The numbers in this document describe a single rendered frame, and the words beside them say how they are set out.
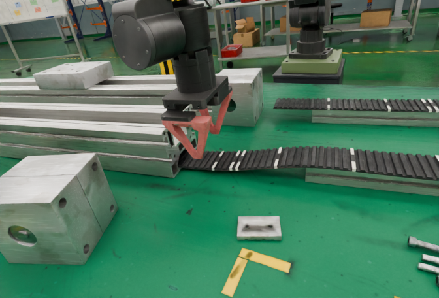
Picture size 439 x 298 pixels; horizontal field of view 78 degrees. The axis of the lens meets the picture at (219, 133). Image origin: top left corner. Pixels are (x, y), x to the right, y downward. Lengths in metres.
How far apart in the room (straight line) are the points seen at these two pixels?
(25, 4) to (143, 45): 6.19
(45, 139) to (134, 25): 0.34
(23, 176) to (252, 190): 0.29
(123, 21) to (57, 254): 0.27
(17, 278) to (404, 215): 0.45
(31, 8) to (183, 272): 6.23
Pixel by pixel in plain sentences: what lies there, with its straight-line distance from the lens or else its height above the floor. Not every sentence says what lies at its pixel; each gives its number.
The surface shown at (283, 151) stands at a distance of 0.42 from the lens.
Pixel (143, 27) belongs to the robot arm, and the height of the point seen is 1.01.
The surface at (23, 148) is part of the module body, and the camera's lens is 0.65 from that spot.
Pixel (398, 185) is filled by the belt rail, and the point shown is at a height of 0.79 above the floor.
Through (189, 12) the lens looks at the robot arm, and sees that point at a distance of 0.35.
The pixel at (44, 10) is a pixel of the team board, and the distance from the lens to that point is 6.27.
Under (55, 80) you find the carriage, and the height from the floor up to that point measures 0.89.
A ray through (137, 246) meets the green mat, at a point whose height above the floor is 0.78.
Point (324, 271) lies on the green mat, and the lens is 0.32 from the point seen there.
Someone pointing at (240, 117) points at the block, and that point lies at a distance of 0.56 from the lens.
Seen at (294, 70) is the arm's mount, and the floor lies 0.79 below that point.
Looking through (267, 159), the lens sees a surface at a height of 0.80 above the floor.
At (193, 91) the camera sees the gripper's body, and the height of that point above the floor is 0.92.
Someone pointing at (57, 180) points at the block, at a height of 0.87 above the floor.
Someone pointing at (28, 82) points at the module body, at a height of 0.86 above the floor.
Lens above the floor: 1.04
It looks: 28 degrees down
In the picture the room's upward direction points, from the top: 8 degrees counter-clockwise
